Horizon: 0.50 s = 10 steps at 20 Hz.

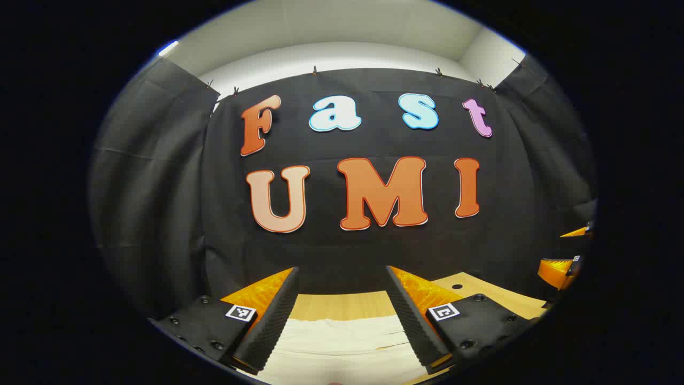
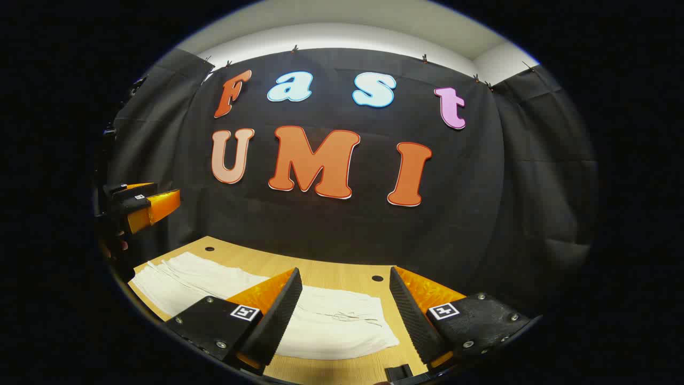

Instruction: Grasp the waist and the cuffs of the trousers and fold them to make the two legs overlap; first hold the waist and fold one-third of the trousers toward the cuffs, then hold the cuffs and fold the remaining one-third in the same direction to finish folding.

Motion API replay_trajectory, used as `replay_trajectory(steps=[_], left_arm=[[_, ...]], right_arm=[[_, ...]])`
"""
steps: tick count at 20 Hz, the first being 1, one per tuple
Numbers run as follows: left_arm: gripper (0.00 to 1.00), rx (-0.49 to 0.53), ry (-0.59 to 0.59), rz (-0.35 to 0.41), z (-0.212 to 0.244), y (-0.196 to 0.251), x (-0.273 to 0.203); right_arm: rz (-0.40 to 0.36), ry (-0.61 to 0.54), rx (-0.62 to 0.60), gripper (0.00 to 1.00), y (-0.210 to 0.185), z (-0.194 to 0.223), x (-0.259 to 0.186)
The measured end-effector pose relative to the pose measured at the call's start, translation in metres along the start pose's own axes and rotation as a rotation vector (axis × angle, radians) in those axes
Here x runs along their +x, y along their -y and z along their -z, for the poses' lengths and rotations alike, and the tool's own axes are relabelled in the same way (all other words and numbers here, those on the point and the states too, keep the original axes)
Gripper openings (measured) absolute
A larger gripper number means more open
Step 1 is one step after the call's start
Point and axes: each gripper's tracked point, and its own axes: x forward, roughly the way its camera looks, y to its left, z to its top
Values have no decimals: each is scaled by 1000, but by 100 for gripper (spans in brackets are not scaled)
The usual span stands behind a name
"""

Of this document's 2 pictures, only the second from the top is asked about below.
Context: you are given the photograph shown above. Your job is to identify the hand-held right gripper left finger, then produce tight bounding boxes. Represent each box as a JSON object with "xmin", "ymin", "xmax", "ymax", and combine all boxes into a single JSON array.
[{"xmin": 163, "ymin": 267, "xmax": 304, "ymax": 376}]

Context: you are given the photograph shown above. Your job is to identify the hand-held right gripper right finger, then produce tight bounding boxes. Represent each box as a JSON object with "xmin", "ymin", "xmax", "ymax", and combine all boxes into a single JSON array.
[{"xmin": 388, "ymin": 266, "xmax": 542, "ymax": 371}]

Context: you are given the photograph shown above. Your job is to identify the white jeans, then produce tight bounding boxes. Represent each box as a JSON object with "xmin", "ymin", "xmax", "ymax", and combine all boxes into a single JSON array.
[{"xmin": 128, "ymin": 251, "xmax": 400, "ymax": 360}]

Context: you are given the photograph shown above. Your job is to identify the black backdrop cloth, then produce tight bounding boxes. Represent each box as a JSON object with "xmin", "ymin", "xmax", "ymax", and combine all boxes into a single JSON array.
[{"xmin": 99, "ymin": 47, "xmax": 598, "ymax": 316}]

